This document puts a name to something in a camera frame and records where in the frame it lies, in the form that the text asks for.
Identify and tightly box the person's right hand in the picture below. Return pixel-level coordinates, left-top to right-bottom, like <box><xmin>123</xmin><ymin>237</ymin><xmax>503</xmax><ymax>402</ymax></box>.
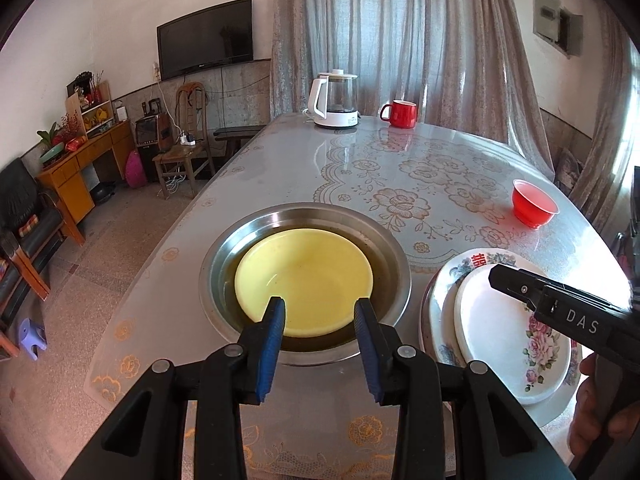
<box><xmin>567</xmin><ymin>351</ymin><xmax>640</xmax><ymax>456</ymax></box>

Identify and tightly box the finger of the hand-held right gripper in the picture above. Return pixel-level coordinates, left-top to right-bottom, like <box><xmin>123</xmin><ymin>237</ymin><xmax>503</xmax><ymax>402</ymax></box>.
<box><xmin>488</xmin><ymin>263</ymin><xmax>552</xmax><ymax>315</ymax></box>

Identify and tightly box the orange wooden desk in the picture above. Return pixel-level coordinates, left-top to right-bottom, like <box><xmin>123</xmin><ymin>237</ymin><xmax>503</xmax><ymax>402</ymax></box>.
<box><xmin>36</xmin><ymin>120</ymin><xmax>136</xmax><ymax>246</ymax></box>

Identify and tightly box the grey sheer curtain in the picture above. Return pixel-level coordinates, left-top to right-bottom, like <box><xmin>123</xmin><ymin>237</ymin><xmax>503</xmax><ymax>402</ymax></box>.
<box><xmin>270</xmin><ymin>0</ymin><xmax>556</xmax><ymax>181</ymax></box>
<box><xmin>570</xmin><ymin>15</ymin><xmax>640</xmax><ymax>221</ymax></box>

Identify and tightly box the grey wall electrical box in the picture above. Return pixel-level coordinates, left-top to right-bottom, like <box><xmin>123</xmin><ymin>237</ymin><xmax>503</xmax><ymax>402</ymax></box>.
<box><xmin>532</xmin><ymin>0</ymin><xmax>585</xmax><ymax>58</ymax></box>

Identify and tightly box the white plate with pink roses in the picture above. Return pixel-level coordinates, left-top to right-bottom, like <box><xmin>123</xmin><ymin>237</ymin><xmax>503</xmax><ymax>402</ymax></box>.
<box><xmin>456</xmin><ymin>262</ymin><xmax>572</xmax><ymax>405</ymax></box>

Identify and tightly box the white glass electric kettle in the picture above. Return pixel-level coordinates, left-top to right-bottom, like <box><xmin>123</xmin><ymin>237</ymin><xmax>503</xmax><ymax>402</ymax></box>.
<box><xmin>307</xmin><ymin>69</ymin><xmax>360</xmax><ymax>129</ymax></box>

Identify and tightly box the stainless steel basin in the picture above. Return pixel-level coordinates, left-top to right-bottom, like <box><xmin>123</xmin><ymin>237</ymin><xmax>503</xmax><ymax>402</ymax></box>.
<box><xmin>199</xmin><ymin>202</ymin><xmax>413</xmax><ymax>367</ymax></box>

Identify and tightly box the yellow bowl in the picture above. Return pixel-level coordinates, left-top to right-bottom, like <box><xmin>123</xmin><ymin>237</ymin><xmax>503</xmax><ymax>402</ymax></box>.
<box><xmin>234</xmin><ymin>227</ymin><xmax>375</xmax><ymax>338</ymax></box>

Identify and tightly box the red plastic cup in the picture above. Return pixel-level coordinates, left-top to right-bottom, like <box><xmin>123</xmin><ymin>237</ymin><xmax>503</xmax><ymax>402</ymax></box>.
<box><xmin>511</xmin><ymin>178</ymin><xmax>559</xmax><ymax>231</ymax></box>

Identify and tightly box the wooden chair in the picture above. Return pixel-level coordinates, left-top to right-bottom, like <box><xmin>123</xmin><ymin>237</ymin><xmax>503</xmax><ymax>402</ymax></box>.
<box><xmin>152</xmin><ymin>81</ymin><xmax>217</xmax><ymax>200</ymax></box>

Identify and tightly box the red mug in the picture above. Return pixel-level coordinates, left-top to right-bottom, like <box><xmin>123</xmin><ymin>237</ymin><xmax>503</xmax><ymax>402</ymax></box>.
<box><xmin>378</xmin><ymin>100</ymin><xmax>417</xmax><ymax>129</ymax></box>

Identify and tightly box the pink bag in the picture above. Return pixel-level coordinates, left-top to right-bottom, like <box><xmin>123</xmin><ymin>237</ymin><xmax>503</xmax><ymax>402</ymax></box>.
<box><xmin>125</xmin><ymin>150</ymin><xmax>147</xmax><ymax>188</ymax></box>

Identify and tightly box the pink-rimmed plate with purple flowers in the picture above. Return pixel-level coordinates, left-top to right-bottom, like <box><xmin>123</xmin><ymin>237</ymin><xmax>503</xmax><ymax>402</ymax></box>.
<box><xmin>419</xmin><ymin>260</ymin><xmax>583</xmax><ymax>428</ymax></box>

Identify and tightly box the black flat television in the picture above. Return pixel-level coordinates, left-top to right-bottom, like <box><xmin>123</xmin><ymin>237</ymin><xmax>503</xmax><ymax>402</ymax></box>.
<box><xmin>156</xmin><ymin>0</ymin><xmax>254</xmax><ymax>82</ymax></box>

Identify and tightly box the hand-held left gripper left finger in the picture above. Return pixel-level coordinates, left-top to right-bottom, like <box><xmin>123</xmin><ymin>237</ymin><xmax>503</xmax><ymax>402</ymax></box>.
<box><xmin>65</xmin><ymin>296</ymin><xmax>287</xmax><ymax>480</ymax></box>

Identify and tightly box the potted plant in green pot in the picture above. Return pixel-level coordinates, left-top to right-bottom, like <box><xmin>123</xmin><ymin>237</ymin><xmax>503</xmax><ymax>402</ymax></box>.
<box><xmin>36</xmin><ymin>121</ymin><xmax>68</xmax><ymax>166</ymax></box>

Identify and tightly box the purple plastic stool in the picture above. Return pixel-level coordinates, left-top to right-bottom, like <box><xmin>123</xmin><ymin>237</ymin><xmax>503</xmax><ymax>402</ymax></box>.
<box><xmin>17</xmin><ymin>317</ymin><xmax>48</xmax><ymax>361</ymax></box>

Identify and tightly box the black wok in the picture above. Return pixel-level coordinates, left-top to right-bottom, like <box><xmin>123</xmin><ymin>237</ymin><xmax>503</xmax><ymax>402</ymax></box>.
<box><xmin>90</xmin><ymin>182</ymin><xmax>118</xmax><ymax>206</ymax></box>

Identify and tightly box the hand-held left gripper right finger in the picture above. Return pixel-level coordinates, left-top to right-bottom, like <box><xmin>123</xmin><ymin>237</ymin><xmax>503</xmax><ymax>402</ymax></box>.
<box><xmin>353</xmin><ymin>297</ymin><xmax>576</xmax><ymax>480</ymax></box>

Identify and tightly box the wooden display shelf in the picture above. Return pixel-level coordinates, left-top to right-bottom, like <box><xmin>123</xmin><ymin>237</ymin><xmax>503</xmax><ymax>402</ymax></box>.
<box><xmin>66</xmin><ymin>80</ymin><xmax>115</xmax><ymax>138</ymax></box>

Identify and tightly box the dark wooden bench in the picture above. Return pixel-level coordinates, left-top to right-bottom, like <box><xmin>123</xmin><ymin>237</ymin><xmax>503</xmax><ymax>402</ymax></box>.
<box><xmin>214</xmin><ymin>125</ymin><xmax>268</xmax><ymax>161</ymax></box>

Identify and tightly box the dark boxy speaker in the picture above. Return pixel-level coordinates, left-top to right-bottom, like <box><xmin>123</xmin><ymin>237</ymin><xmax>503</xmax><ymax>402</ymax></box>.
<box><xmin>131</xmin><ymin>112</ymin><xmax>173</xmax><ymax>153</ymax></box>

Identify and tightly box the black leather wooden armchair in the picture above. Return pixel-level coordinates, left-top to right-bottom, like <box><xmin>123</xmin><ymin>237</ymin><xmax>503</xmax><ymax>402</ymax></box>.
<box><xmin>0</xmin><ymin>232</ymin><xmax>51</xmax><ymax>361</ymax></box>
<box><xmin>0</xmin><ymin>157</ymin><xmax>86</xmax><ymax>248</ymax></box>

